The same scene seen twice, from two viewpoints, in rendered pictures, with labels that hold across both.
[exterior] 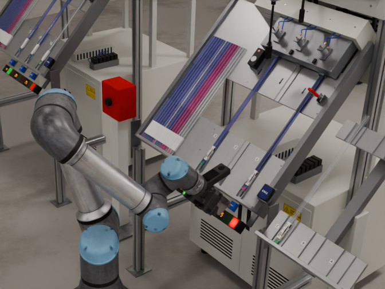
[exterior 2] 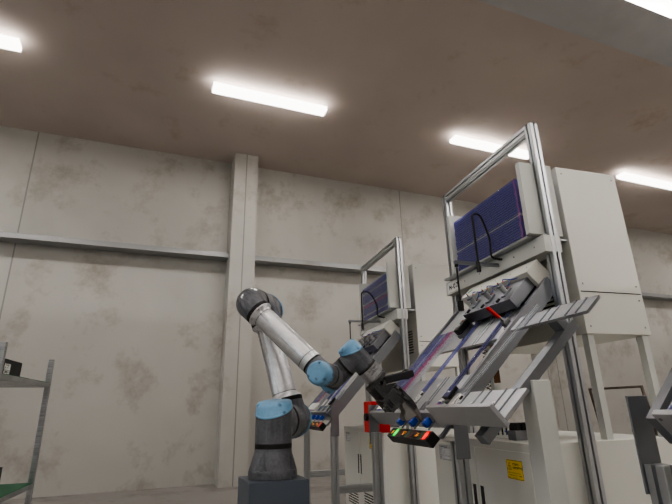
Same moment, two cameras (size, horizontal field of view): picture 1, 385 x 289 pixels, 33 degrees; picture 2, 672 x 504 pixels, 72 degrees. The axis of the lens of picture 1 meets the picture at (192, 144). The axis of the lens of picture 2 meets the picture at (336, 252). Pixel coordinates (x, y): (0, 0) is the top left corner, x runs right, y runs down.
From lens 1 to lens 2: 134 cm
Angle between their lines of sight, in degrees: 52
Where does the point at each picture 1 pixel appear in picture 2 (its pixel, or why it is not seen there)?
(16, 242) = not seen: outside the picture
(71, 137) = (257, 298)
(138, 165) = (375, 448)
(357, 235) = (543, 407)
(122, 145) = not seen: hidden behind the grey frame
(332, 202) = not seen: hidden behind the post
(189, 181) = (362, 360)
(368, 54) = (545, 286)
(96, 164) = (273, 319)
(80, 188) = (272, 368)
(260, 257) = (457, 475)
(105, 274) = (271, 432)
